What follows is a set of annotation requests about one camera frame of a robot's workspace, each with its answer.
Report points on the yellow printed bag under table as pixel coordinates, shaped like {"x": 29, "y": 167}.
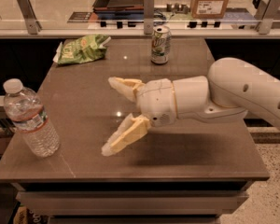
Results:
{"x": 26, "y": 216}

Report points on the left metal glass bracket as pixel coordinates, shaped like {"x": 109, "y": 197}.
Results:
{"x": 32, "y": 24}

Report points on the metal glass bracket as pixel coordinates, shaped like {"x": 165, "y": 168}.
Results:
{"x": 265, "y": 17}
{"x": 148, "y": 16}
{"x": 32, "y": 24}

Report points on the green white soda can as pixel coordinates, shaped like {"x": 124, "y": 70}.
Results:
{"x": 160, "y": 45}

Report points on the clear plastic water bottle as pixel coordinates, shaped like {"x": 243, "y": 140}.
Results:
{"x": 26, "y": 111}

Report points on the right metal glass bracket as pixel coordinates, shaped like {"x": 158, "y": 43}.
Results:
{"x": 265, "y": 17}

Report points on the middle metal glass bracket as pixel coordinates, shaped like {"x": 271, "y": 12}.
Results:
{"x": 148, "y": 16}

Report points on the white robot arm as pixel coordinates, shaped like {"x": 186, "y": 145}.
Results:
{"x": 231, "y": 89}

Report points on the brown cardboard box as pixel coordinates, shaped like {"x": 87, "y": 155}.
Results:
{"x": 208, "y": 9}

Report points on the green jalapeno chip bag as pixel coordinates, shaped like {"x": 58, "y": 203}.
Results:
{"x": 85, "y": 49}

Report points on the grey table drawer front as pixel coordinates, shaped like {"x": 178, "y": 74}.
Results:
{"x": 125, "y": 203}

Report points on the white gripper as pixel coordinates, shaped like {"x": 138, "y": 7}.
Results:
{"x": 157, "y": 102}

